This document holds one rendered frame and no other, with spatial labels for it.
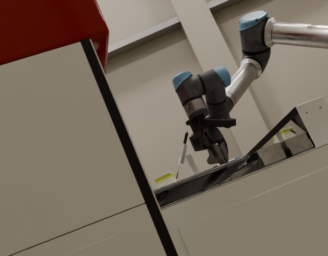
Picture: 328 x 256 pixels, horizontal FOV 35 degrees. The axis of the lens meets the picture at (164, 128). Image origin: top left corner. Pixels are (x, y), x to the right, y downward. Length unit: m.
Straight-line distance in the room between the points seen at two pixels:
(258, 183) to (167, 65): 3.82
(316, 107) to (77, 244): 0.83
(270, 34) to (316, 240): 0.94
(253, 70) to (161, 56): 3.13
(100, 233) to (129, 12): 4.43
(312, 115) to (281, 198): 0.30
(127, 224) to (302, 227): 0.50
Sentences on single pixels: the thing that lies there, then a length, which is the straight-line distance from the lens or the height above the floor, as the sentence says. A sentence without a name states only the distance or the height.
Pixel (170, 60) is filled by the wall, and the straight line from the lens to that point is 5.15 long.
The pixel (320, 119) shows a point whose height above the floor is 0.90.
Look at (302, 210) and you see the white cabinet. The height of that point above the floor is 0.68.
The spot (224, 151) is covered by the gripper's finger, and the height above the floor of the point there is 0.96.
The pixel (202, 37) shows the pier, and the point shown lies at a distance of 5.04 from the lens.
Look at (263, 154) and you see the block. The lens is 1.68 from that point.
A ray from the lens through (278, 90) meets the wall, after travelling 5.05.
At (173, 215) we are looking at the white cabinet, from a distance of 1.32.
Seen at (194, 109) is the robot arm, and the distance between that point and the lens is 1.76.
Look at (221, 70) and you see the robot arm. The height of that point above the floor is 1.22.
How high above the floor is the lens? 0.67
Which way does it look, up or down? 15 degrees up
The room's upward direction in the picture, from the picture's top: 23 degrees counter-clockwise
